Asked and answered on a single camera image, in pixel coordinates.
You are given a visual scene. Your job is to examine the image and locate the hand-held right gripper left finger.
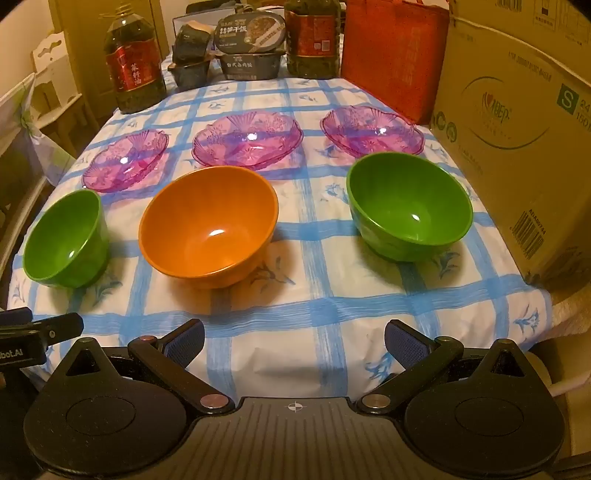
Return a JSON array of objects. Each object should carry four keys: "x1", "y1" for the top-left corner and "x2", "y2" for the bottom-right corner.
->
[{"x1": 55, "y1": 318, "x2": 236, "y2": 414}]

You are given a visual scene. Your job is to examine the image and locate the brown wooden door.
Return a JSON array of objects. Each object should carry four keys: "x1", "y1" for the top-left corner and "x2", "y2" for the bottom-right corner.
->
[{"x1": 48, "y1": 0, "x2": 164, "y2": 116}]

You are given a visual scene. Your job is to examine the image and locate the dark wrapped food package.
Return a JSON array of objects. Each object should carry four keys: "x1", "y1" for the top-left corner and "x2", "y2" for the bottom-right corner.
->
[{"x1": 174, "y1": 21, "x2": 217, "y2": 63}]

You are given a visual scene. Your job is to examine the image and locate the dark rectangular instant rice box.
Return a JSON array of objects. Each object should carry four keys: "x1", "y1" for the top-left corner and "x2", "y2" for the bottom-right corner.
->
[{"x1": 216, "y1": 50, "x2": 283, "y2": 80}]

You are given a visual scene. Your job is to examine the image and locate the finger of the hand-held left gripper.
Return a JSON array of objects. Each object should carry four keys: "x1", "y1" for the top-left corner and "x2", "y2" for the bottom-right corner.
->
[
  {"x1": 28, "y1": 313, "x2": 85, "y2": 344},
  {"x1": 0, "y1": 308, "x2": 33, "y2": 328}
]

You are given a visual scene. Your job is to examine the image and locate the pale checked cloth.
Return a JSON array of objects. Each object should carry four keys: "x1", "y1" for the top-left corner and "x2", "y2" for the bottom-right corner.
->
[{"x1": 0, "y1": 71, "x2": 77, "y2": 185}]

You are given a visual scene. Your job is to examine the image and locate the green plastic bowl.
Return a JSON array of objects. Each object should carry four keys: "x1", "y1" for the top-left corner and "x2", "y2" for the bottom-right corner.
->
[
  {"x1": 23, "y1": 189, "x2": 110, "y2": 289},
  {"x1": 346, "y1": 152, "x2": 475, "y2": 263}
]

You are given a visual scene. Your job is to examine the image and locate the blue checked tablecloth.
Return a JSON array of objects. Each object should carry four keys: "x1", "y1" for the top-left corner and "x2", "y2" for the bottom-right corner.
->
[{"x1": 9, "y1": 76, "x2": 552, "y2": 402}]

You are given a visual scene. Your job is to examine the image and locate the white wooden chair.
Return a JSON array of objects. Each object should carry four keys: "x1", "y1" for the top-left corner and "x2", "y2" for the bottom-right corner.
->
[{"x1": 30, "y1": 31, "x2": 90, "y2": 132}]

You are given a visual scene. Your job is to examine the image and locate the red tote bag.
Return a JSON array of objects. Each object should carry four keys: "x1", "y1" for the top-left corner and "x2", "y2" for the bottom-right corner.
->
[{"x1": 341, "y1": 0, "x2": 451, "y2": 125}]

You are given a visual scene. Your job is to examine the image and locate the dark food tray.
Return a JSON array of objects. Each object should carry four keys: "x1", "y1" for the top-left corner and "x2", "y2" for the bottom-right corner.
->
[{"x1": 167, "y1": 59, "x2": 214, "y2": 89}]

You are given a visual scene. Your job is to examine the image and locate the cooking oil bottle red label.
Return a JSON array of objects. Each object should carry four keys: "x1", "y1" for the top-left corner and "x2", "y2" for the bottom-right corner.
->
[
  {"x1": 284, "y1": 0, "x2": 342, "y2": 78},
  {"x1": 104, "y1": 4, "x2": 166, "y2": 115}
]

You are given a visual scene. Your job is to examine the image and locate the large cardboard box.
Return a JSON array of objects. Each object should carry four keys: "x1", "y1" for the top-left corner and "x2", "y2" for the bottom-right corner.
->
[{"x1": 429, "y1": 0, "x2": 591, "y2": 289}]

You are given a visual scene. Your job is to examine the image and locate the oval instant rice box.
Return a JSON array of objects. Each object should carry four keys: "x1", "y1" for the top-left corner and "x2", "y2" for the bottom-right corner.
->
[{"x1": 212, "y1": 11, "x2": 287, "y2": 52}]

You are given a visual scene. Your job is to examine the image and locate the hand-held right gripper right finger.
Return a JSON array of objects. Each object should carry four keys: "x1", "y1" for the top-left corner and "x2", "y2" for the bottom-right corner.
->
[{"x1": 355, "y1": 318, "x2": 536, "y2": 414}]

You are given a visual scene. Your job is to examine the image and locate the pale paper bag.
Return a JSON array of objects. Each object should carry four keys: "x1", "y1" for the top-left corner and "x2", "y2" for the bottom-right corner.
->
[{"x1": 173, "y1": 13, "x2": 222, "y2": 31}]

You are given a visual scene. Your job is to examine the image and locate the orange plastic bowl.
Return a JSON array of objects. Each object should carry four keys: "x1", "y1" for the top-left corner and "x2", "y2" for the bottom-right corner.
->
[{"x1": 139, "y1": 166, "x2": 280, "y2": 290}]

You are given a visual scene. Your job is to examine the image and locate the purple transparent plate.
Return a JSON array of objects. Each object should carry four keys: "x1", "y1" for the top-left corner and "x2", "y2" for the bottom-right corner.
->
[
  {"x1": 82, "y1": 129, "x2": 170, "y2": 193},
  {"x1": 321, "y1": 105, "x2": 424, "y2": 158},
  {"x1": 191, "y1": 112, "x2": 304, "y2": 171}
]

